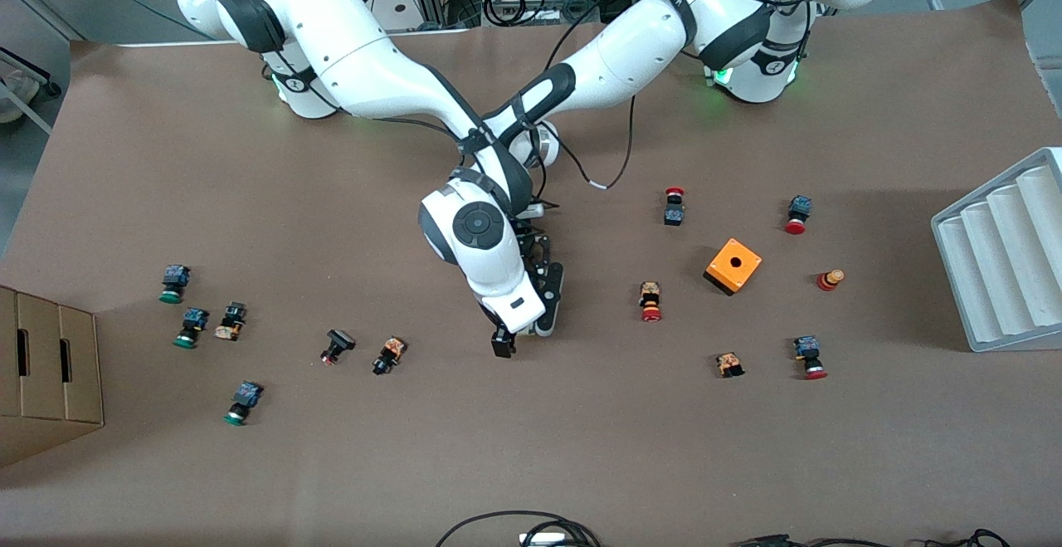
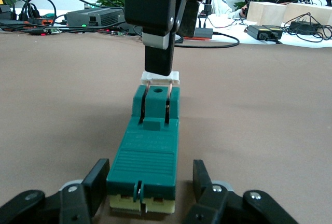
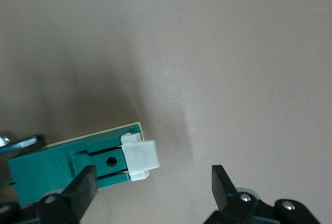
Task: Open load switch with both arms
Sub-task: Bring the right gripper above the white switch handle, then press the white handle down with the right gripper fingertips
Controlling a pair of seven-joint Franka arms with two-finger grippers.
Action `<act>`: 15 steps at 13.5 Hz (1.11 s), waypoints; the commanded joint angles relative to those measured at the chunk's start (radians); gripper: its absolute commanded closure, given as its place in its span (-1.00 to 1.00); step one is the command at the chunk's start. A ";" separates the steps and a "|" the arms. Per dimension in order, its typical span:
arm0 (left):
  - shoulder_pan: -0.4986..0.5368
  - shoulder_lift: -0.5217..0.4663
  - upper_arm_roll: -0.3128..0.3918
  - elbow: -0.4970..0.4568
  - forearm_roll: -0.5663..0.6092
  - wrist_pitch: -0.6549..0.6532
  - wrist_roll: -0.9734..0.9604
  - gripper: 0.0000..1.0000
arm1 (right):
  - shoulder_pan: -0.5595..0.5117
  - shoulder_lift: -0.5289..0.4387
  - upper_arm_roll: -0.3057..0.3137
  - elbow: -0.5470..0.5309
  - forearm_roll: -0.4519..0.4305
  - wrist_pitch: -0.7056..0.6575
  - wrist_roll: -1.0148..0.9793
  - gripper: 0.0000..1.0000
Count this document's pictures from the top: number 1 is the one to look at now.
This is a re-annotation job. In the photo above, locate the red push button blue block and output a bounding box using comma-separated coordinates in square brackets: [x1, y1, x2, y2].
[783, 195, 813, 236]
[792, 335, 829, 381]

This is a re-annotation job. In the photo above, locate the black selector switch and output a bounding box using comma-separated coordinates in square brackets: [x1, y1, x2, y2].
[319, 328, 358, 367]

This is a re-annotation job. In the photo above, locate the green push button switch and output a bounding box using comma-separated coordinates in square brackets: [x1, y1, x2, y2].
[158, 265, 192, 305]
[222, 380, 265, 427]
[173, 307, 211, 350]

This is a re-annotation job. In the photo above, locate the black switch orange contact block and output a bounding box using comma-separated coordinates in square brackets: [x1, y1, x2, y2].
[371, 335, 407, 377]

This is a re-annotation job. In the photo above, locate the brown cardboard box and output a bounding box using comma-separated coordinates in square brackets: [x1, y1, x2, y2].
[0, 286, 105, 469]

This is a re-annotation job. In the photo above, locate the orange button enclosure box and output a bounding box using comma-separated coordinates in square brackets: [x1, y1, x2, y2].
[703, 237, 763, 297]

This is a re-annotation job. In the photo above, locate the light grey ribbed tray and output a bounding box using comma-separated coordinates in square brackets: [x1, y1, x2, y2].
[929, 147, 1062, 354]

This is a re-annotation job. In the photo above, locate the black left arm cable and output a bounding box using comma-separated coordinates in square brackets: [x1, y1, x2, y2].
[543, 0, 640, 193]

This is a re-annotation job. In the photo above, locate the black switch tan contact block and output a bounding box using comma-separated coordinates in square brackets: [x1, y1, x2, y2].
[213, 301, 248, 342]

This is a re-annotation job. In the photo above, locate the black cable loop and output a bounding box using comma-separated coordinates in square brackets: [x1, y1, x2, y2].
[436, 511, 602, 547]

